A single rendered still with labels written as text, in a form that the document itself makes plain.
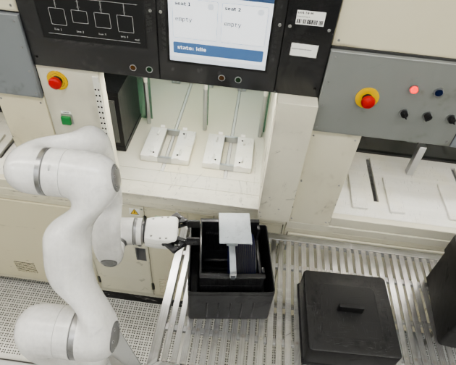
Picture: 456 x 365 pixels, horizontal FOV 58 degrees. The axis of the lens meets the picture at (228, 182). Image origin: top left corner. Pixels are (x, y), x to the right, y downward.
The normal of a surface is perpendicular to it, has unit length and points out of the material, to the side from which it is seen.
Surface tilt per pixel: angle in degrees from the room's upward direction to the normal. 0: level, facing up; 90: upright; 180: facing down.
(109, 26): 90
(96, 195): 66
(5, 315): 0
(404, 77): 90
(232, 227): 0
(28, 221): 90
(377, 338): 0
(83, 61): 90
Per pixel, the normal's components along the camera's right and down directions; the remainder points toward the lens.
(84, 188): -0.01, 0.29
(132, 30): -0.11, 0.69
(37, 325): 0.02, -0.51
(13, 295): 0.07, -0.71
